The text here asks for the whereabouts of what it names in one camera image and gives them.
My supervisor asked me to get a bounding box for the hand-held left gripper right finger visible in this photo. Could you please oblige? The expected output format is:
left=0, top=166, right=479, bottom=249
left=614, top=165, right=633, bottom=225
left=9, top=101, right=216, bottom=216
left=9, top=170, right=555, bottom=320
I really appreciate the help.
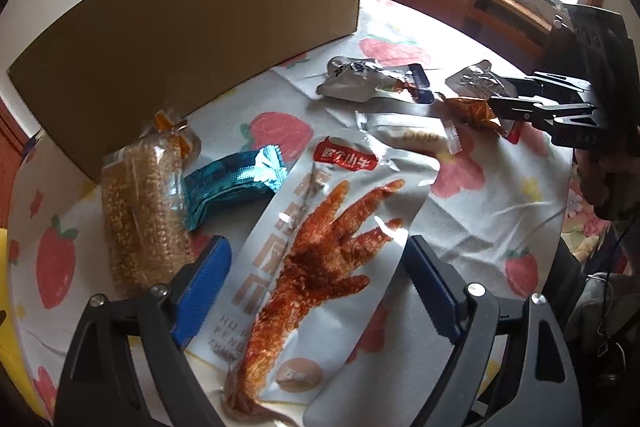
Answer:
left=302, top=234, right=583, bottom=427

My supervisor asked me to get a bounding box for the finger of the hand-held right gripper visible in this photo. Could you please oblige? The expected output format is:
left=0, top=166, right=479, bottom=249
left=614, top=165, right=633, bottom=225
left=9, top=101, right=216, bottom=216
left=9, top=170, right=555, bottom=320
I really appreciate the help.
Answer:
left=492, top=72, right=593, bottom=96
left=486, top=96, right=598, bottom=130

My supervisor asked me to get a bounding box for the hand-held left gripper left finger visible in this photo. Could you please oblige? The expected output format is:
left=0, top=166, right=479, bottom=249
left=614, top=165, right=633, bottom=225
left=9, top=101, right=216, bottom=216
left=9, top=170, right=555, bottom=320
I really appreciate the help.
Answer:
left=54, top=234, right=236, bottom=427

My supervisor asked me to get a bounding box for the silver and orange snack packet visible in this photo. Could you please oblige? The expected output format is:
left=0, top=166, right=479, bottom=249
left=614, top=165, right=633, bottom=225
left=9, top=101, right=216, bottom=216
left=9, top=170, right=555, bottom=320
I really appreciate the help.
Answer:
left=440, top=59, right=523, bottom=142

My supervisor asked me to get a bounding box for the clear sesame bread packet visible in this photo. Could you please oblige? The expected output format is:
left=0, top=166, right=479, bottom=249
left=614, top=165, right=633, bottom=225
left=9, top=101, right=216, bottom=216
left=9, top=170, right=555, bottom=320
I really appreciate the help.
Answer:
left=100, top=109, right=201, bottom=300

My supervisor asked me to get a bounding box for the teal foil snack packet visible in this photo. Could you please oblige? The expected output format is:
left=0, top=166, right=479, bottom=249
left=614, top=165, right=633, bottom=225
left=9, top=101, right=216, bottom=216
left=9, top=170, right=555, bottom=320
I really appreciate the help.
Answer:
left=182, top=144, right=288, bottom=230

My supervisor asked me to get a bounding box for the silver chicken foot snack packet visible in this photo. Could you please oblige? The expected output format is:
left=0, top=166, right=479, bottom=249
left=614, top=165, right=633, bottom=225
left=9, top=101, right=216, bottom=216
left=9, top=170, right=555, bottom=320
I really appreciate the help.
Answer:
left=187, top=134, right=441, bottom=420

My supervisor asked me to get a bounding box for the brown cardboard box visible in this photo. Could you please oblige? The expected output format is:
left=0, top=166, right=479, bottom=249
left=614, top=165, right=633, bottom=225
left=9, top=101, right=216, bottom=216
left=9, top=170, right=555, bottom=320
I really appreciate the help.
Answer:
left=7, top=0, right=366, bottom=182

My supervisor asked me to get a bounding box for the person's right hand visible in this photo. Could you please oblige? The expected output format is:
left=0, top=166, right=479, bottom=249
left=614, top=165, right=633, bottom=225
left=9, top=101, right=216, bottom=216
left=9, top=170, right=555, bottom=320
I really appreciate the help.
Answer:
left=575, top=149, right=626, bottom=218

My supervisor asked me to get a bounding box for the strawberry print blanket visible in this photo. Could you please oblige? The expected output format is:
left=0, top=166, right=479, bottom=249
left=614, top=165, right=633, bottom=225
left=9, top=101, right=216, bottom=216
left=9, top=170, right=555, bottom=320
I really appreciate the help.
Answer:
left=10, top=0, right=576, bottom=427

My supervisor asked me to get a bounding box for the white candy wrapper packet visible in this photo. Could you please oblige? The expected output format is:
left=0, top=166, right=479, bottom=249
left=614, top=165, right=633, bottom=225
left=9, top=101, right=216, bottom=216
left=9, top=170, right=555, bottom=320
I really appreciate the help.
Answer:
left=354, top=109, right=463, bottom=155

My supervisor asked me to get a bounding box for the floral bed sheet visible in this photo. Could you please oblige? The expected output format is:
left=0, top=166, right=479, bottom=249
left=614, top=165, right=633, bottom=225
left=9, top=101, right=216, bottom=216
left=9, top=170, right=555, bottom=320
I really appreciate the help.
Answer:
left=562, top=167, right=628, bottom=273

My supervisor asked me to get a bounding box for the grey and navy snack packet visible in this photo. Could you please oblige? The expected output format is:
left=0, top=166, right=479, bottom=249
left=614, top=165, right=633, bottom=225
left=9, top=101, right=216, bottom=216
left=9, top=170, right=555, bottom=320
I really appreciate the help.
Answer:
left=316, top=56, right=433, bottom=105

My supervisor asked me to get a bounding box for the yellow plush toy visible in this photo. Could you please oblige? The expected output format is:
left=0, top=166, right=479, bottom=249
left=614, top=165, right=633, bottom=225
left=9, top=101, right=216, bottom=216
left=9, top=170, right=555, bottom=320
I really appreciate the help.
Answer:
left=0, top=229, right=36, bottom=413

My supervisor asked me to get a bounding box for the wooden headboard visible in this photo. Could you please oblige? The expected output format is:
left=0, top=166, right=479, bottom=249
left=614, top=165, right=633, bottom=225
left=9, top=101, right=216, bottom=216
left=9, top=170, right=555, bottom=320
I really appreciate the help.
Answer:
left=0, top=97, right=36, bottom=158

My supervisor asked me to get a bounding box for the black cable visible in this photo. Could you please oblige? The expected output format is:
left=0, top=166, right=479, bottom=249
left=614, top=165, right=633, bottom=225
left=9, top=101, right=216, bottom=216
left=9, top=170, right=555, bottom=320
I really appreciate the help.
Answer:
left=592, top=217, right=633, bottom=358

